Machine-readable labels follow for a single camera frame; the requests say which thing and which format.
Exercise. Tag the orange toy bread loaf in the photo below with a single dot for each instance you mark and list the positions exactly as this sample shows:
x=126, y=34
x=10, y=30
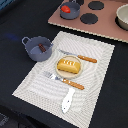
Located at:
x=68, y=66

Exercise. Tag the brown toy sausage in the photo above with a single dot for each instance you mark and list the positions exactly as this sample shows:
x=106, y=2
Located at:
x=42, y=48

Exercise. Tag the grey pot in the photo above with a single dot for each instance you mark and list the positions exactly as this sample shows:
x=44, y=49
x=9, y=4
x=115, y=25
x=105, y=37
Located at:
x=33, y=50

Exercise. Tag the grey bowl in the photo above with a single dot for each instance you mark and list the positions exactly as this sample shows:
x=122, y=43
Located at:
x=74, y=8

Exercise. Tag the red toy tomato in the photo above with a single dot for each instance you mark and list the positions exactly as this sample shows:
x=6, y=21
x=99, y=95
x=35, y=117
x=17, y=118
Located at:
x=65, y=9

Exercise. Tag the round wooden plate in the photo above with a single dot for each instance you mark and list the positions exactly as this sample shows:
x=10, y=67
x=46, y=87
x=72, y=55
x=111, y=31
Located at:
x=69, y=75

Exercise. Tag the white woven placemat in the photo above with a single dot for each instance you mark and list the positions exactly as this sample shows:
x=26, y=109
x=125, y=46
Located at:
x=48, y=94

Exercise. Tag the black stove burner disc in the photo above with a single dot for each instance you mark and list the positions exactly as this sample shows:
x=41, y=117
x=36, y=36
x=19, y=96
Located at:
x=89, y=18
x=96, y=5
x=80, y=2

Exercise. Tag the pink tray mat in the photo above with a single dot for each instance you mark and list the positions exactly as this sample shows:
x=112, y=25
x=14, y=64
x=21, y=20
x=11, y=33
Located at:
x=104, y=27

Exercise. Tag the cream bowl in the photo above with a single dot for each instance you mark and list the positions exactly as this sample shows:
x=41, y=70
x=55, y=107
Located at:
x=122, y=14

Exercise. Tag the wooden handled fork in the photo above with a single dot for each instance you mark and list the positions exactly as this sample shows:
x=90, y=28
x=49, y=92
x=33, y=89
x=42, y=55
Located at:
x=54, y=77

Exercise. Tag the wooden handled knife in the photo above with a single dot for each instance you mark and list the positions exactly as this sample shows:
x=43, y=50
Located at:
x=80, y=56

